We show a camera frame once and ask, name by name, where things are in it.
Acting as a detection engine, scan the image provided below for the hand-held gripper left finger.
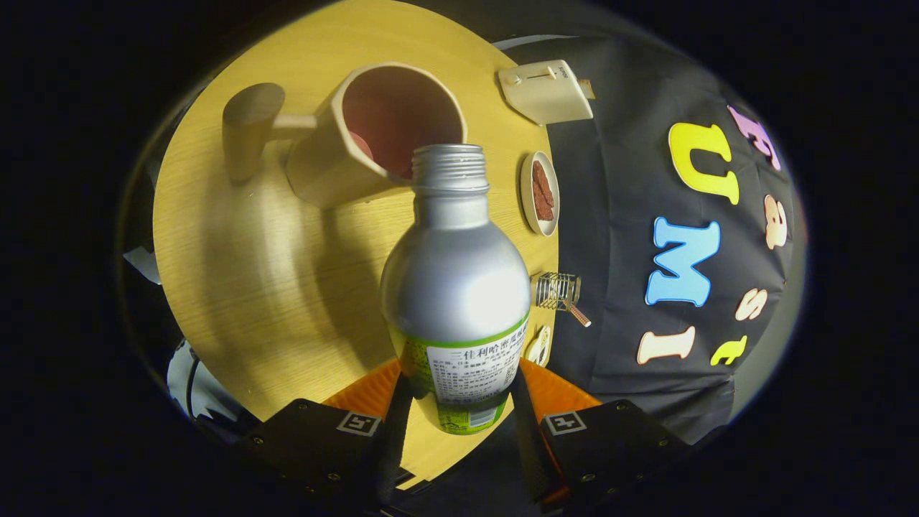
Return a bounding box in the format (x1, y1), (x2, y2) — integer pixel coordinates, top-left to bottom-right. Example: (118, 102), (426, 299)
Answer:
(239, 358), (415, 509)

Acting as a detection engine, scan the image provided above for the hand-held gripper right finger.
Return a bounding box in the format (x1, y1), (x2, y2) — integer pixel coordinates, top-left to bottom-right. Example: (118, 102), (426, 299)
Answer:
(510, 358), (691, 513)

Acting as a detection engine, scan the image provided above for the silver juice bottle green label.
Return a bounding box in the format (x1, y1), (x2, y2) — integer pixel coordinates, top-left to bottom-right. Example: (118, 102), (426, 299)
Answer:
(379, 144), (532, 436)

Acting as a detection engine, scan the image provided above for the beige cup with wooden handle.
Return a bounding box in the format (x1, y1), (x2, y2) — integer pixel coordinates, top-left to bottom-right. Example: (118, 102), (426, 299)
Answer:
(221, 62), (469, 210)

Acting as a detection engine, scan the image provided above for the white divided dish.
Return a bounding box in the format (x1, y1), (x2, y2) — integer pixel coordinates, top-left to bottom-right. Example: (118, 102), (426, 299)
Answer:
(526, 325), (552, 367)

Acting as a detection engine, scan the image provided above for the wooden table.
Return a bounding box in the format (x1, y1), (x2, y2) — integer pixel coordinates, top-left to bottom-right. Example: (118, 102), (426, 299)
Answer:
(152, 0), (561, 489)

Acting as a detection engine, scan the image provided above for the white round plate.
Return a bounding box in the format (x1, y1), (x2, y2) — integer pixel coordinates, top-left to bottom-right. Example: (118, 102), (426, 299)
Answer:
(520, 151), (560, 237)

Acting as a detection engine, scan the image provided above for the black backdrop cloth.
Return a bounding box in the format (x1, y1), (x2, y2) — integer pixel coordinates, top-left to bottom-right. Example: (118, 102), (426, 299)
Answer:
(402, 32), (808, 517)

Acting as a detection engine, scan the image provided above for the white toaster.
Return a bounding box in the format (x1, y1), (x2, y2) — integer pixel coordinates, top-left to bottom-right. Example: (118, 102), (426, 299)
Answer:
(498, 60), (595, 126)

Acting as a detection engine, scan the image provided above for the metal wire basket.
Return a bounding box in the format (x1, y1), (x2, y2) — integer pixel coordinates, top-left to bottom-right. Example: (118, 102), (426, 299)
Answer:
(533, 271), (581, 311)

